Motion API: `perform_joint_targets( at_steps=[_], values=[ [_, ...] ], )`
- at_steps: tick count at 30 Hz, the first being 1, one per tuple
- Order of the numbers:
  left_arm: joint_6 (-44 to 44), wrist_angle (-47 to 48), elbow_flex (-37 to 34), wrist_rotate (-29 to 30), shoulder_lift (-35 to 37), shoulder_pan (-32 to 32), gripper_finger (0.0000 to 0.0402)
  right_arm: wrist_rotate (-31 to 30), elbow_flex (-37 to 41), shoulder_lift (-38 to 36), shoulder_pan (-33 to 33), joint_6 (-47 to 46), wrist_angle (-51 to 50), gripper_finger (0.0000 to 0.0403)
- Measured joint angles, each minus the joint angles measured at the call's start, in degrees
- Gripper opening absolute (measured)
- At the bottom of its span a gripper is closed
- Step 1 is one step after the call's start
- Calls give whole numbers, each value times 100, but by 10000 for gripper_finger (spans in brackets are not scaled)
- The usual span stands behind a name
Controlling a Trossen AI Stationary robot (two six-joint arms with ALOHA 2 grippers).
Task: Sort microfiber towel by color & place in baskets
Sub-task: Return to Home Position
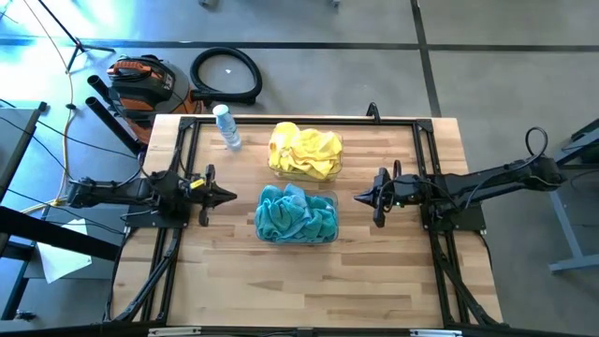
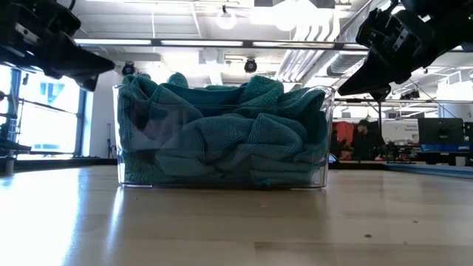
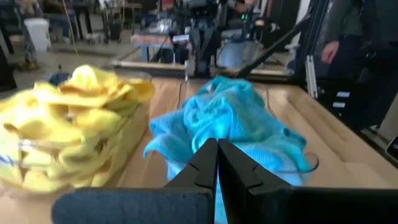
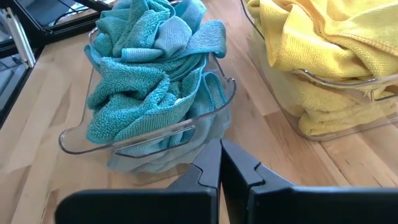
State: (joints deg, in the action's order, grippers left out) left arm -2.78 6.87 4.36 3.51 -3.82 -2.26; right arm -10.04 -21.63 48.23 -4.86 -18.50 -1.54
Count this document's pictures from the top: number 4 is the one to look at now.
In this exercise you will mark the silver frame bracket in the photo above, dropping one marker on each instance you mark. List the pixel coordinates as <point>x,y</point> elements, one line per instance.
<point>20,40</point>

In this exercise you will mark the clear plastic basket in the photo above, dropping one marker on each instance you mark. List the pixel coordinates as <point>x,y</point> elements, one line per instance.
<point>74,143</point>
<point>273,93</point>

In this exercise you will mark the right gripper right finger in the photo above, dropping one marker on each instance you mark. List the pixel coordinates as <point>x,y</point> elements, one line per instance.
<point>311,208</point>

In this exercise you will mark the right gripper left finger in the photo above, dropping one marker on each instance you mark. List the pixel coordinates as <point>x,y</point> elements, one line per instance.
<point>140,208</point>

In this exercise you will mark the black aluminium table frame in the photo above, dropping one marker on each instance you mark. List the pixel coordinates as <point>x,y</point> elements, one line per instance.
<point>43,39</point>

